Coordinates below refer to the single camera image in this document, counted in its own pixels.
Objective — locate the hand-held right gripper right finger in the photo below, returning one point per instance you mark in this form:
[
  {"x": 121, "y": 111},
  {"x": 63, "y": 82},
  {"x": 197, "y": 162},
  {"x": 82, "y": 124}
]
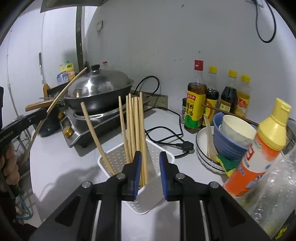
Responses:
[{"x": 163, "y": 173}]

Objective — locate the white plate black rim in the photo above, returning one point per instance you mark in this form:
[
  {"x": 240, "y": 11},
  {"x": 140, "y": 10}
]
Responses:
[
  {"x": 202, "y": 143},
  {"x": 211, "y": 170}
]

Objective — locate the metal spatula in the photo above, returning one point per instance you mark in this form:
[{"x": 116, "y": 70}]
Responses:
[{"x": 52, "y": 98}]

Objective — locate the brown wooden spatula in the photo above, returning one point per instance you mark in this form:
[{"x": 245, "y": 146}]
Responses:
[{"x": 47, "y": 89}]

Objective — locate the blue bowl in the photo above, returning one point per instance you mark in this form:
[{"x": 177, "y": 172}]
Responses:
[{"x": 226, "y": 146}]

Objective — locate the steel wok lid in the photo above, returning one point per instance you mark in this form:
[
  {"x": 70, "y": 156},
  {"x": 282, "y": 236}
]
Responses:
[{"x": 99, "y": 85}]

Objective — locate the yellow oil bottle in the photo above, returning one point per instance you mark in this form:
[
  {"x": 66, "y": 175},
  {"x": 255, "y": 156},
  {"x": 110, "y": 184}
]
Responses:
[{"x": 242, "y": 102}]

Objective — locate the white cup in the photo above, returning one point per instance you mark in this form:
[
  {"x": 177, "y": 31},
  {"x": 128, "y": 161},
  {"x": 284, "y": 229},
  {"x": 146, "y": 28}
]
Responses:
[{"x": 238, "y": 132}]

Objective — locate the small spice jar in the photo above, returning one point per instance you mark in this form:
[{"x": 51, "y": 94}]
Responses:
[{"x": 184, "y": 111}]

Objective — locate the bunch of wooden chopsticks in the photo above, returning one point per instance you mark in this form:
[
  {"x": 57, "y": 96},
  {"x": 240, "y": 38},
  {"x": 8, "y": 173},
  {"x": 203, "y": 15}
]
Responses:
[{"x": 136, "y": 120}]

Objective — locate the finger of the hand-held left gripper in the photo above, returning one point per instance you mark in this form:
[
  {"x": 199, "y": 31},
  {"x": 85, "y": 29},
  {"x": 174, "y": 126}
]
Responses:
[
  {"x": 37, "y": 113},
  {"x": 39, "y": 121}
]

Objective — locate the white plastic basket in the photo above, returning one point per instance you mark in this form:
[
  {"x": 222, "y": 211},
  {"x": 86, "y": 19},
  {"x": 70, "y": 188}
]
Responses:
[{"x": 148, "y": 194}]

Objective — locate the person's left hand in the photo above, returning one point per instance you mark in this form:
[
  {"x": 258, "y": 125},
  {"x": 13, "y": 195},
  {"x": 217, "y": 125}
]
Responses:
[{"x": 9, "y": 162}]

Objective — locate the orange dish soap bottle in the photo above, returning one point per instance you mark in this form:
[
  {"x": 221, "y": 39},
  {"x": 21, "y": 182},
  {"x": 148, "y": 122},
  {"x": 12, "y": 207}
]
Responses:
[{"x": 254, "y": 162}]

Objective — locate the grey wall pipe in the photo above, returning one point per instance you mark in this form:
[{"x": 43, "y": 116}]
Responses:
[{"x": 41, "y": 67}]

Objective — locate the dark soy sauce bottle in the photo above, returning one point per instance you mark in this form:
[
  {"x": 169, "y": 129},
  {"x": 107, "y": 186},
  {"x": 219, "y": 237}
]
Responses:
[{"x": 227, "y": 97}]

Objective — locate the yellow detergent jug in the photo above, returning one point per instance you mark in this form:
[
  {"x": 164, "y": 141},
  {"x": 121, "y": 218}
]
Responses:
[{"x": 69, "y": 69}]

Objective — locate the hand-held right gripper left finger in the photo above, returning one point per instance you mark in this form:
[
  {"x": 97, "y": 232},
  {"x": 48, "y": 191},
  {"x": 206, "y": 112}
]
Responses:
[{"x": 138, "y": 166}]

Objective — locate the blue packet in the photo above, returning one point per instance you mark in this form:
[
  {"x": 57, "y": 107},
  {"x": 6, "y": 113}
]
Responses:
[{"x": 62, "y": 78}]

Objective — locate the dark sauce bottle orange label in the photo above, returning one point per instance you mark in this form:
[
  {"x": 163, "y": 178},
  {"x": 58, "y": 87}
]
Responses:
[{"x": 211, "y": 97}]

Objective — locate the yellow green sponge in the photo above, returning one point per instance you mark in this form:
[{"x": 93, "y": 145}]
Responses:
[{"x": 227, "y": 165}]

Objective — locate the plain wooden chopstick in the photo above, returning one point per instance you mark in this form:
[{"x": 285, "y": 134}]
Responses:
[{"x": 60, "y": 93}]

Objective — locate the dark brown chopstick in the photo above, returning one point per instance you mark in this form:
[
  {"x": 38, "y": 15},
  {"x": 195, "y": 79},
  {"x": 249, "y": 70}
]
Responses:
[{"x": 212, "y": 109}]

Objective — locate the beige rice paddle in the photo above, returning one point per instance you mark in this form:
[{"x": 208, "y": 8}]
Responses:
[{"x": 209, "y": 139}]

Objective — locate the dark vertical pipe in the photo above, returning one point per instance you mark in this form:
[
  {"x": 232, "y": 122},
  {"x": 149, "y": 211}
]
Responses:
[{"x": 79, "y": 34}]

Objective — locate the silver induction cooker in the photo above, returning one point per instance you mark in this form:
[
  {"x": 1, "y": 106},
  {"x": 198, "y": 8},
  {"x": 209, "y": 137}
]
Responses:
[{"x": 92, "y": 129}]

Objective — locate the brown sauce bottle red cap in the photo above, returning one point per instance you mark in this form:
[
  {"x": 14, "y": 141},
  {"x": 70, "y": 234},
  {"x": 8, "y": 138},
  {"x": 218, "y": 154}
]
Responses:
[{"x": 195, "y": 111}]

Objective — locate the dirty wall socket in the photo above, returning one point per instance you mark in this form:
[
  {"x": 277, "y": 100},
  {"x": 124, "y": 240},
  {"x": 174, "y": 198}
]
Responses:
[{"x": 100, "y": 25}]

